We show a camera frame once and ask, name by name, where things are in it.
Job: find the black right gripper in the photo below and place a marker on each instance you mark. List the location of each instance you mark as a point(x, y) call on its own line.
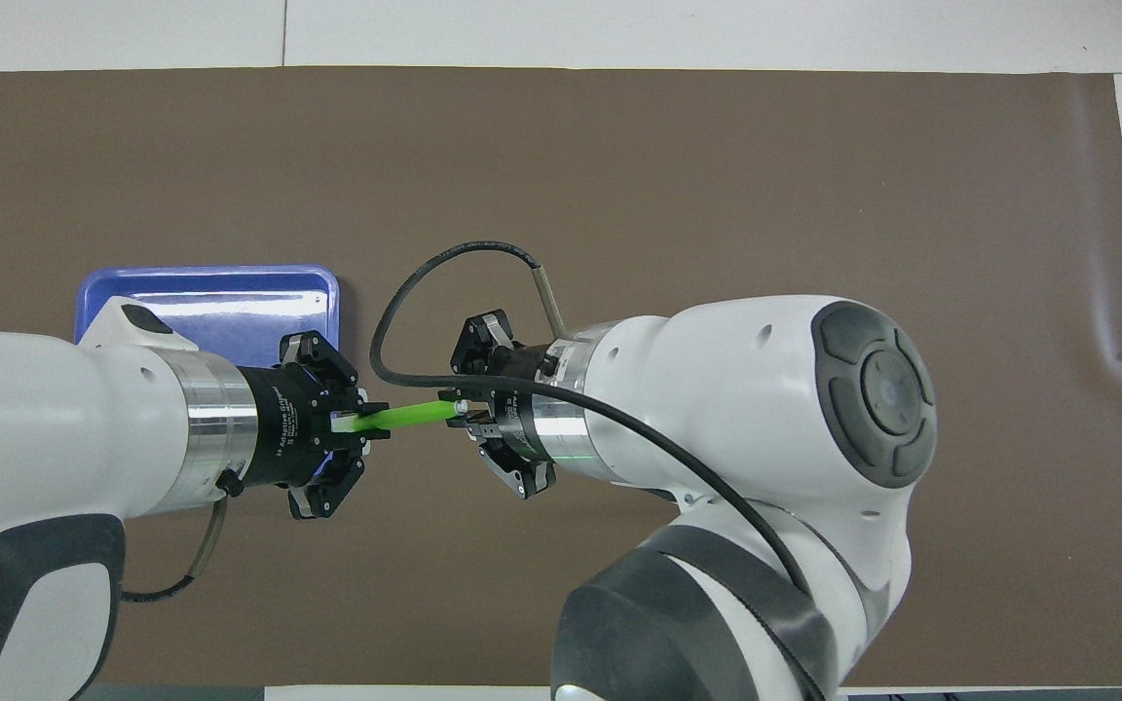
point(522, 362)

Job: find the brown table mat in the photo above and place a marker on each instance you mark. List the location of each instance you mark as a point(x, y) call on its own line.
point(717, 175)

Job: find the blue plastic tray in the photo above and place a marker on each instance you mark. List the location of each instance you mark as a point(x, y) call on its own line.
point(230, 312)

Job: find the green marker pen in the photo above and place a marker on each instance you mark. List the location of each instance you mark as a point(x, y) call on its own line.
point(410, 416)

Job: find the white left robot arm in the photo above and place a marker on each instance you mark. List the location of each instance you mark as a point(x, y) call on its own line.
point(35, 438)

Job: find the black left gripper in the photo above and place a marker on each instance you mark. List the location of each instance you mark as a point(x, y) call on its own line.
point(279, 428)

